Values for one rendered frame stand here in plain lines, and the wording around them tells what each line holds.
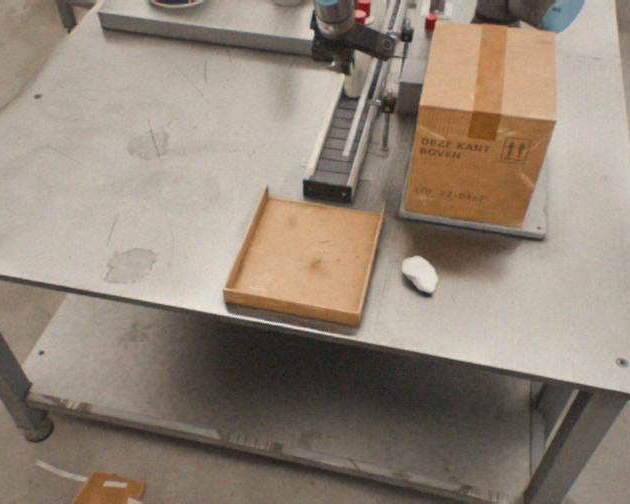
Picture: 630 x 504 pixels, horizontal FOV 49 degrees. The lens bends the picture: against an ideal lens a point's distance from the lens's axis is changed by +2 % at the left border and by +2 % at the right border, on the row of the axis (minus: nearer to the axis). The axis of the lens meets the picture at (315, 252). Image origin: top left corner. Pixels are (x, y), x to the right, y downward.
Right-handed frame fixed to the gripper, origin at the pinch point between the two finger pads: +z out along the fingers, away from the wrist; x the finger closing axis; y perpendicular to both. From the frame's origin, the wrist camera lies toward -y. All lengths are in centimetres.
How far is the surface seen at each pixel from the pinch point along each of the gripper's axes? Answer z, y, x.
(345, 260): -7.3, -7.4, 44.5
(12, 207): -7, 65, 45
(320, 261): -8.0, -2.6, 45.7
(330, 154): 1.8, 1.4, 19.5
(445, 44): -14.2, -19.5, -0.9
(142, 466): 57, 45, 101
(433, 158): -14.3, -21.1, 23.2
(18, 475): 52, 78, 109
